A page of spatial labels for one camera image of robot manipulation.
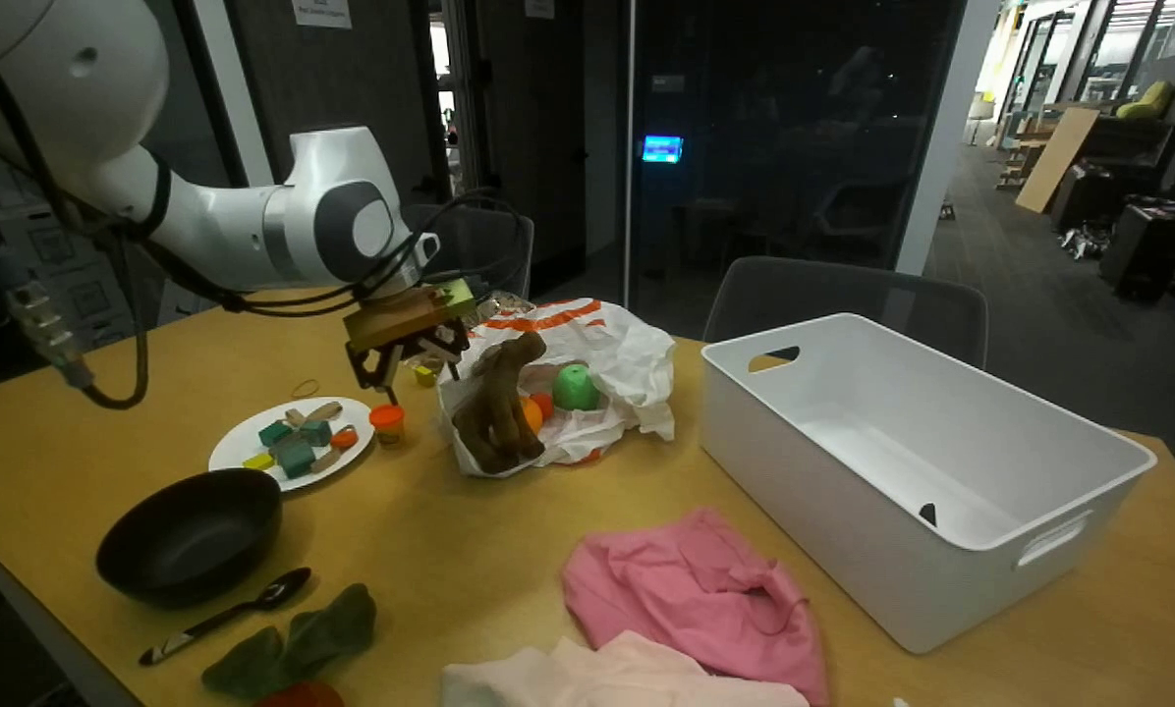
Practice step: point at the cream pale cloth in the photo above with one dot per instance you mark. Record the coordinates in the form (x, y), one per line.
(547, 680)

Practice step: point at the teal toy block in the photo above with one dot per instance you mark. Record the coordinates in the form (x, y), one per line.
(276, 433)
(316, 433)
(296, 456)

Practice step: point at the leaning wooden board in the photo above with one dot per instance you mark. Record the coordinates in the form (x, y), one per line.
(1054, 157)

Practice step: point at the yellow toy block on plate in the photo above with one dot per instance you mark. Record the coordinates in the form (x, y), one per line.
(258, 460)

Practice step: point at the orange small tub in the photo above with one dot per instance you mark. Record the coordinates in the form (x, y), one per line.
(386, 416)

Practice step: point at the pink cloth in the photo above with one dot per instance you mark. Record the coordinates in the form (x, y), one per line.
(688, 591)

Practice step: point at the white paper wall sign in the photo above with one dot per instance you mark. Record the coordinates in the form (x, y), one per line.
(319, 13)

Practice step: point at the black bowl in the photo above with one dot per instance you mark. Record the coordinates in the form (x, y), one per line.
(187, 534)

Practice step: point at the orange toy pear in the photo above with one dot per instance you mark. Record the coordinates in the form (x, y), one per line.
(535, 414)

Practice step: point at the white round plate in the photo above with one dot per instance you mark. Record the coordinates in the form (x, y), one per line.
(234, 454)

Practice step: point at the orange toy piece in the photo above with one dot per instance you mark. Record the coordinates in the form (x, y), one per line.
(343, 437)

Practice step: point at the white orange plastic bag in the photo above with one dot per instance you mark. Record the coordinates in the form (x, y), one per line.
(627, 376)

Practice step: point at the dark office chair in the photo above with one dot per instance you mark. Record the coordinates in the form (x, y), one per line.
(495, 241)

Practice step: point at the grey equipment rack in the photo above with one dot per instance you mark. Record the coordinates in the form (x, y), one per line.
(11, 275)

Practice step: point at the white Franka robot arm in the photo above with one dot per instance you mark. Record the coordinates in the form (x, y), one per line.
(78, 63)

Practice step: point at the black spoon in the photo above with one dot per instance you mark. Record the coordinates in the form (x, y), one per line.
(238, 611)

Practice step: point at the plush red rose green leaves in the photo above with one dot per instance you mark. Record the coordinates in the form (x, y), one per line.
(296, 642)

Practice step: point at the beige wooden peg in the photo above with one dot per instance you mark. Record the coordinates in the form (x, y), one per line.
(313, 414)

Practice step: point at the green toy apple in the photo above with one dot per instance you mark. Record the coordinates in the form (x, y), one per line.
(581, 385)

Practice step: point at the small yellow cube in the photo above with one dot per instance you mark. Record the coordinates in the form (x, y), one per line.
(421, 376)

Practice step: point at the yellow-green lounge chair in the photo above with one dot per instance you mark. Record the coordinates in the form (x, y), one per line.
(1147, 98)

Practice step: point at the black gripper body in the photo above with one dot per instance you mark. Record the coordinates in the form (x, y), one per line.
(411, 354)

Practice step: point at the wide wrist camera bar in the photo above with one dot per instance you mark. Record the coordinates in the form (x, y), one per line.
(404, 317)

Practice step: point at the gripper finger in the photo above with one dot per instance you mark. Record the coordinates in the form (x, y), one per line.
(371, 372)
(449, 346)

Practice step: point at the small blue lit screen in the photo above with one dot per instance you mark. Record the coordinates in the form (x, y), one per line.
(664, 145)

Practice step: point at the white plastic bin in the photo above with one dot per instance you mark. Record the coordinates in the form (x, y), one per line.
(873, 553)

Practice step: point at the dark box on floor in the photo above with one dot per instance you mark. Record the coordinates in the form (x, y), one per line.
(1147, 246)

